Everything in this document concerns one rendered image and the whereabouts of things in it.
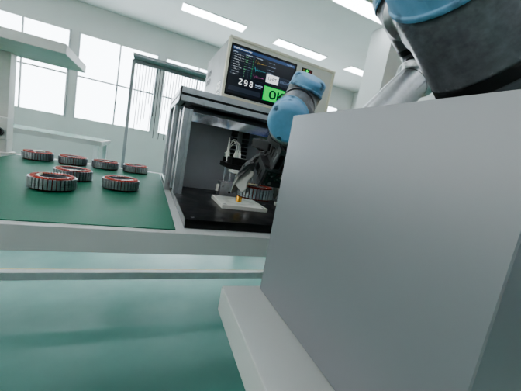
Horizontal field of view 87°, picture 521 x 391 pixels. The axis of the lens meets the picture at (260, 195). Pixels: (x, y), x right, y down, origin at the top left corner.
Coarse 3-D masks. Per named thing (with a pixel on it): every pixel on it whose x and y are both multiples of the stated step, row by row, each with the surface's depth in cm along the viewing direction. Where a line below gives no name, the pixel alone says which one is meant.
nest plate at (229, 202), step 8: (216, 200) 89; (224, 200) 89; (232, 200) 92; (248, 200) 97; (224, 208) 83; (232, 208) 84; (240, 208) 85; (248, 208) 86; (256, 208) 87; (264, 208) 89
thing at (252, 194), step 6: (252, 186) 75; (258, 186) 83; (264, 186) 83; (234, 192) 79; (240, 192) 76; (246, 192) 76; (252, 192) 75; (258, 192) 75; (264, 192) 75; (270, 192) 77; (246, 198) 76; (252, 198) 75; (258, 198) 75; (264, 198) 76; (270, 198) 78
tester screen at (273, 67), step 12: (240, 48) 95; (240, 60) 95; (252, 60) 97; (264, 60) 98; (276, 60) 100; (240, 72) 96; (252, 72) 98; (264, 72) 99; (276, 72) 101; (288, 72) 103; (228, 84) 95; (264, 84) 100; (252, 96) 99
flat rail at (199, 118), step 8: (192, 120) 90; (200, 120) 91; (208, 120) 92; (216, 120) 93; (224, 120) 94; (224, 128) 95; (232, 128) 96; (240, 128) 97; (248, 128) 98; (256, 128) 99; (264, 128) 100; (264, 136) 101
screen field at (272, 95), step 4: (264, 88) 101; (268, 88) 101; (272, 88) 102; (264, 92) 101; (268, 92) 101; (272, 92) 102; (276, 92) 102; (280, 92) 103; (284, 92) 104; (264, 96) 101; (268, 96) 102; (272, 96) 102; (276, 96) 103; (280, 96) 103; (268, 100) 102; (272, 100) 103; (276, 100) 103
